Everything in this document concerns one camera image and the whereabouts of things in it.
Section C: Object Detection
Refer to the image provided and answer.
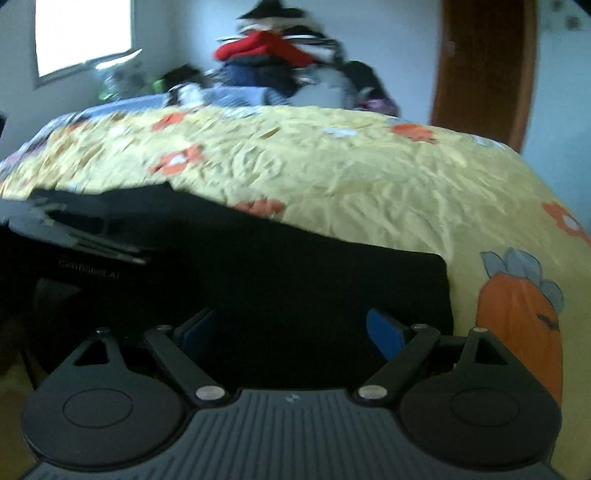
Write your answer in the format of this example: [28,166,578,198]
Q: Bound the black white small cloth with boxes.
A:
[165,82,205,108]

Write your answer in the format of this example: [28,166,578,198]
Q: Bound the black bag beside pile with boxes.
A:
[342,60,388,101]

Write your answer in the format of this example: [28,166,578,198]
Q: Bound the red jacket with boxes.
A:
[213,31,315,68]

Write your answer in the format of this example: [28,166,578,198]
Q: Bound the green plastic chair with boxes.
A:
[98,80,164,103]

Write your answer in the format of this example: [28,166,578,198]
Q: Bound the white beige clothes stack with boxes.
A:
[216,17,345,65]

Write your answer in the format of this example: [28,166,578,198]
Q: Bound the blue striped blanket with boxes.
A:
[31,83,290,143]

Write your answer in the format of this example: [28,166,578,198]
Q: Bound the grey garment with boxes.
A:
[288,68,358,110]

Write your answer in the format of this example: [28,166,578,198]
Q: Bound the black hat on pile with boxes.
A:
[238,0,305,20]

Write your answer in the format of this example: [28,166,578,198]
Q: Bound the black bag by wall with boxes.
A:
[161,64,212,92]

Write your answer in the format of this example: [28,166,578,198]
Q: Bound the wooden door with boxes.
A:
[431,0,538,152]

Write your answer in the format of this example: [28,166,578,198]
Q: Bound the purple bag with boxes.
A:
[358,98,400,117]

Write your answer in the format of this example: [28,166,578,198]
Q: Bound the navy blue jacket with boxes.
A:
[222,55,300,97]

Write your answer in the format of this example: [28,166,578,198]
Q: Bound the yellow floral quilt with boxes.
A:
[1,106,590,479]

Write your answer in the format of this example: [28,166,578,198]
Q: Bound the floral pillow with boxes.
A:
[94,55,153,103]

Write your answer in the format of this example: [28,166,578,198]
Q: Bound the black pants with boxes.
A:
[1,184,454,390]

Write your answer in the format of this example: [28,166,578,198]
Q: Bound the window with grey frame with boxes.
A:
[33,0,136,86]

